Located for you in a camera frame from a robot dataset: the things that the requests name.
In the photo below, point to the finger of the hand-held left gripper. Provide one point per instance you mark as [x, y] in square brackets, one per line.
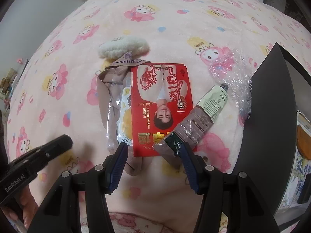
[53, 148]

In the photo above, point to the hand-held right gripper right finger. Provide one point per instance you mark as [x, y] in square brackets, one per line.
[192, 172]

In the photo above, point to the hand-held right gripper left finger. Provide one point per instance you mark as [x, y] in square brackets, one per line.
[119, 165]

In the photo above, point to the brown green cream tube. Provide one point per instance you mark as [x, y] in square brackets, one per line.
[194, 121]

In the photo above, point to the red printed envelope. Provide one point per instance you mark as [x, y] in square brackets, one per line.
[145, 102]

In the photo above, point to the white fluffy puff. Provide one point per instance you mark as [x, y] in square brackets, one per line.
[121, 47]

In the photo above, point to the person's left hand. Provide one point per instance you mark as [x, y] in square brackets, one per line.
[24, 201]

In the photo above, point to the pink floral pajama clothing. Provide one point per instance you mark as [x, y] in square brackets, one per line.
[145, 223]

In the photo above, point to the cluttered shelf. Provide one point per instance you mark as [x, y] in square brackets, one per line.
[9, 80]

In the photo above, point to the clear plastic wrap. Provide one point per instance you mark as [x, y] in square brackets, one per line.
[240, 77]

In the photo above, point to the blue patterned packet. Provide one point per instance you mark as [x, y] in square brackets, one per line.
[301, 177]

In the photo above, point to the orange round item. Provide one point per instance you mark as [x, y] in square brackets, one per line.
[305, 140]

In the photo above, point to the pink cartoon printed blanket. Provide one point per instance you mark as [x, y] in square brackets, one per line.
[170, 29]

